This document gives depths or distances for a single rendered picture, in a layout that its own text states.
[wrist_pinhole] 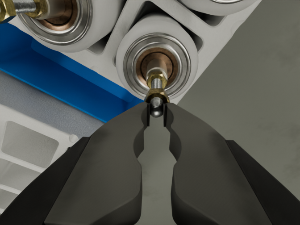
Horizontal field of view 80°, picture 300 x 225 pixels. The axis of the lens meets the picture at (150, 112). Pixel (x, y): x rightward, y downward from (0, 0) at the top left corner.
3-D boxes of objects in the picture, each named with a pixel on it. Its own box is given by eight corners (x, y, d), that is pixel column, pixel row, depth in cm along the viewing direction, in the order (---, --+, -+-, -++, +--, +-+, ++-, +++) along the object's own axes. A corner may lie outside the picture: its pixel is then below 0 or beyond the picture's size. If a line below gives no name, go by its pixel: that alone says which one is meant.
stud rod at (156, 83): (154, 68, 18) (153, 103, 12) (163, 72, 19) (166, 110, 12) (150, 76, 19) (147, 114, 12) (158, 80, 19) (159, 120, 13)
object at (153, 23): (131, 61, 38) (114, 102, 23) (133, 9, 33) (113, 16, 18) (177, 65, 38) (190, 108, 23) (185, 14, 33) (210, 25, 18)
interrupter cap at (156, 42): (123, 94, 22) (122, 97, 22) (123, 28, 18) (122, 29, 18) (183, 99, 23) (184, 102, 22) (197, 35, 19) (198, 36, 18)
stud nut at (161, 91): (152, 82, 14) (152, 87, 13) (172, 92, 14) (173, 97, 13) (141, 103, 14) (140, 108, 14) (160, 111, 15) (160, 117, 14)
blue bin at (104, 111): (25, 49, 44) (-14, 64, 34) (36, 5, 39) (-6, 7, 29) (131, 107, 52) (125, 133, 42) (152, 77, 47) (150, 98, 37)
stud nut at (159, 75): (153, 67, 17) (153, 70, 16) (169, 75, 17) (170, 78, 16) (144, 84, 18) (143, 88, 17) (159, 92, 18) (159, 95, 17)
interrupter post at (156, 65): (145, 77, 21) (143, 88, 18) (147, 56, 20) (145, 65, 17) (165, 78, 21) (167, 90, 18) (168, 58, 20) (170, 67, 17)
